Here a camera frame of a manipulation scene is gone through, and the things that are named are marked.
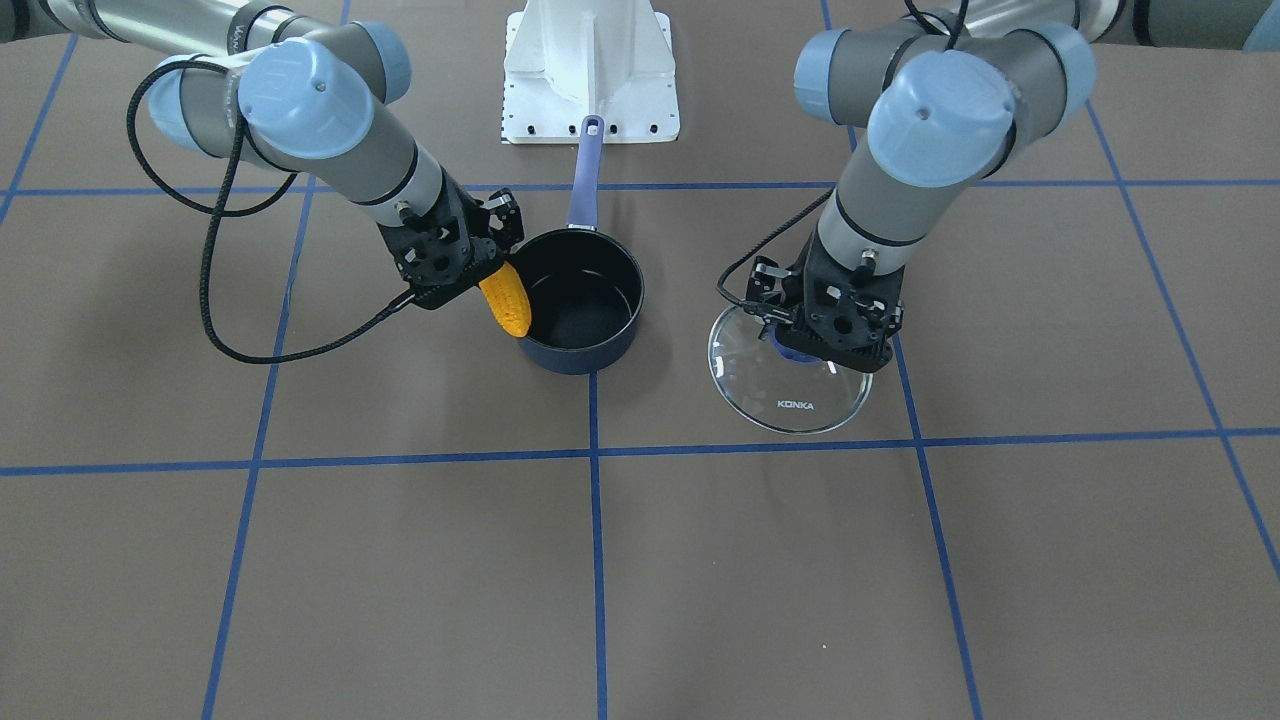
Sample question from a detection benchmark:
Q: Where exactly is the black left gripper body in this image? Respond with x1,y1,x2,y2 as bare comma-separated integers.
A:
748,237,905,374

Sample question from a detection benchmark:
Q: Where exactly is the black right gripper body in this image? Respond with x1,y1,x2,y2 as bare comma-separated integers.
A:
378,187,524,310

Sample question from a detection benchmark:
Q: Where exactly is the yellow corn cob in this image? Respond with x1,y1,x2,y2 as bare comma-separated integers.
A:
477,261,532,338

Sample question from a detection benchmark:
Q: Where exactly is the glass pot lid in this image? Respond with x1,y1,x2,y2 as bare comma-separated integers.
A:
707,307,874,436

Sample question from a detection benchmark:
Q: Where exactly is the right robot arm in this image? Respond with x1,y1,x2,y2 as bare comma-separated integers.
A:
3,1,531,334

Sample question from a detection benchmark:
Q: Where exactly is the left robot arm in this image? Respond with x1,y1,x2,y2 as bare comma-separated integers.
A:
745,1,1277,374

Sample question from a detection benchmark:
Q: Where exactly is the dark blue saucepan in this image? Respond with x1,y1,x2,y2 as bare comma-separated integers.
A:
511,115,645,375

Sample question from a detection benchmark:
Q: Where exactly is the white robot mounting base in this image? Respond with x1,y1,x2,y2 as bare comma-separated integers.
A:
499,1,681,145

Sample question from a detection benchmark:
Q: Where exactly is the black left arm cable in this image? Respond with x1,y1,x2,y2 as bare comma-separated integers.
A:
716,190,836,316

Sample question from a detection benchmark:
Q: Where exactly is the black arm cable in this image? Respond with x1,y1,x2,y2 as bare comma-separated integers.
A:
125,55,416,364
716,190,836,316

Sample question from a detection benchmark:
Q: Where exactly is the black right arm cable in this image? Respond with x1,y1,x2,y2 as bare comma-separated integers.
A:
125,55,416,364

